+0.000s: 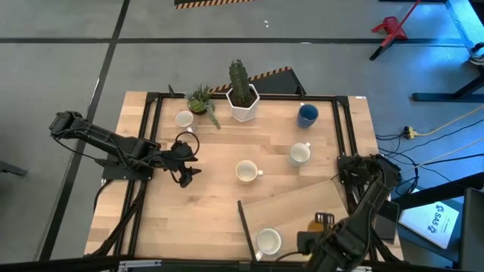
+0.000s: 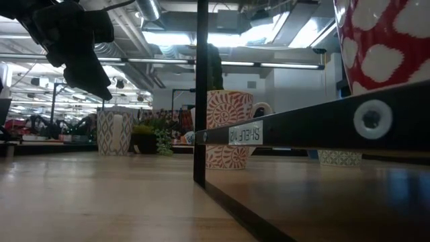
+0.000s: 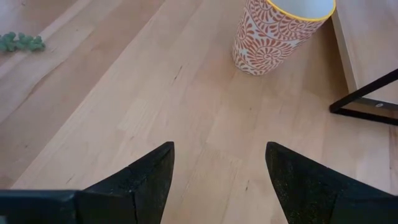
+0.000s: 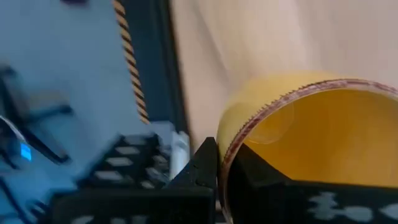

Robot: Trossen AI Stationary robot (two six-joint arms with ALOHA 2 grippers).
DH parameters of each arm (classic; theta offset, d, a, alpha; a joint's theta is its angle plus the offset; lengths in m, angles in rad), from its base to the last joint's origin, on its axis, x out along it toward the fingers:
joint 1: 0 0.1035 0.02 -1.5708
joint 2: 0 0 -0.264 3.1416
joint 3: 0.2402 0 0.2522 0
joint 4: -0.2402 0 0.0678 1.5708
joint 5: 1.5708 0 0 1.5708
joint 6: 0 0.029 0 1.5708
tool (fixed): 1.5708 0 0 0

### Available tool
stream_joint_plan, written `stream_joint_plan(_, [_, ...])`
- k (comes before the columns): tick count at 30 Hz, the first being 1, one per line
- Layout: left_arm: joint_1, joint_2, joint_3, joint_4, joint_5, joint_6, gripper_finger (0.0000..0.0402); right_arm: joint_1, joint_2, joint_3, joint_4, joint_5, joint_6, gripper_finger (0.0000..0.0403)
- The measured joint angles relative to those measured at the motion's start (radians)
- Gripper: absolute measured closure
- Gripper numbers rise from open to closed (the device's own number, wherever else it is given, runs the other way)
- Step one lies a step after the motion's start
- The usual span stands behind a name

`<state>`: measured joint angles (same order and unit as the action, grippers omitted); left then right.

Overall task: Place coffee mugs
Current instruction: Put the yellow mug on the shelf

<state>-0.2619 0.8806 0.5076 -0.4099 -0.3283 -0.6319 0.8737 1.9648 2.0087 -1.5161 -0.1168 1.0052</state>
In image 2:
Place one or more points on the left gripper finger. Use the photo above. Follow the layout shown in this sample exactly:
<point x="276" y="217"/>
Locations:
<point x="87" y="80"/>

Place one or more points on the grey diamond patterned mug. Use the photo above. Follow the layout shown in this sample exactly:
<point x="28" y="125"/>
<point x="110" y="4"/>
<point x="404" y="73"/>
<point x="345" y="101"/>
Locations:
<point x="105" y="134"/>

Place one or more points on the red white patterned mug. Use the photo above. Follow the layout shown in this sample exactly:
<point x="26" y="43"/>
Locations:
<point x="379" y="33"/>

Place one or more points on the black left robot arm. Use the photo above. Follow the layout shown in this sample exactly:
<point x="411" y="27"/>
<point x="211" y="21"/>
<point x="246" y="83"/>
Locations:
<point x="13" y="8"/>

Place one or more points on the yellow green plant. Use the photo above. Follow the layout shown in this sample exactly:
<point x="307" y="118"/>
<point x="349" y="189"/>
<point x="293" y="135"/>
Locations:
<point x="142" y="129"/>

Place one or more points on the black plant pot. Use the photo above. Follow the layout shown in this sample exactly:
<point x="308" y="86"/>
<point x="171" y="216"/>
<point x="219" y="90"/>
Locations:
<point x="144" y="144"/>

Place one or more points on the dark monitor screen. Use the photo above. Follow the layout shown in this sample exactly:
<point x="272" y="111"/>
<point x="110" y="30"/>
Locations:
<point x="4" y="112"/>

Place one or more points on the green trailing plant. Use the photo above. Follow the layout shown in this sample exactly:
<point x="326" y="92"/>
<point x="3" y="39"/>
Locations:
<point x="164" y="142"/>

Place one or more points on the white blue patterned cup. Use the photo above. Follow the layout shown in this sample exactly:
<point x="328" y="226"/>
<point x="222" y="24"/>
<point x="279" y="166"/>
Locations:
<point x="189" y="138"/>

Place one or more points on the green cactus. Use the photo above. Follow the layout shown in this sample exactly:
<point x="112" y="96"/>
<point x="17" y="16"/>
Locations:
<point x="215" y="70"/>

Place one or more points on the orange floral patterned mug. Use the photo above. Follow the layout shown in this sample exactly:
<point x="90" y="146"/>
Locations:
<point x="228" y="107"/>

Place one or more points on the white shelf label sticker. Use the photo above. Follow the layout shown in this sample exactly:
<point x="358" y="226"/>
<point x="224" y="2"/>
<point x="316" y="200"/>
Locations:
<point x="245" y="132"/>

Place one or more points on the white washer black screw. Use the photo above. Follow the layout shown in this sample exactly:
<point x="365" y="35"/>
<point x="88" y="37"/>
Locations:
<point x="372" y="119"/>

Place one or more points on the black robot station frame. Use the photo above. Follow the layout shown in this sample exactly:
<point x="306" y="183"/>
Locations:
<point x="52" y="107"/>

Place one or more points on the long ceiling light rail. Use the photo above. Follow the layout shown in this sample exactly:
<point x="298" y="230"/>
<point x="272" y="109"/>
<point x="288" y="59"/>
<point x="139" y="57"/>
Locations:
<point x="158" y="60"/>

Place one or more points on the silver ceiling duct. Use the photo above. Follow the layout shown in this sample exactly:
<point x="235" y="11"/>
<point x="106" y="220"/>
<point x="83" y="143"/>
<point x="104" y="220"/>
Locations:
<point x="148" y="8"/>

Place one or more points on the black stand frame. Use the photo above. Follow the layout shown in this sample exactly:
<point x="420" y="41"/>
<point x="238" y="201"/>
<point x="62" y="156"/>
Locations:
<point x="173" y="99"/>

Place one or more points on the black frame wooden shelf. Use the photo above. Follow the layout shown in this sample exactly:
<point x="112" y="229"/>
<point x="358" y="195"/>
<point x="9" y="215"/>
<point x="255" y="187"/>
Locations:
<point x="302" y="131"/>

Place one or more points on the black security camera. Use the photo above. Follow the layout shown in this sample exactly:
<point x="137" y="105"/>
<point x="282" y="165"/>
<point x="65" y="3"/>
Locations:
<point x="319" y="51"/>

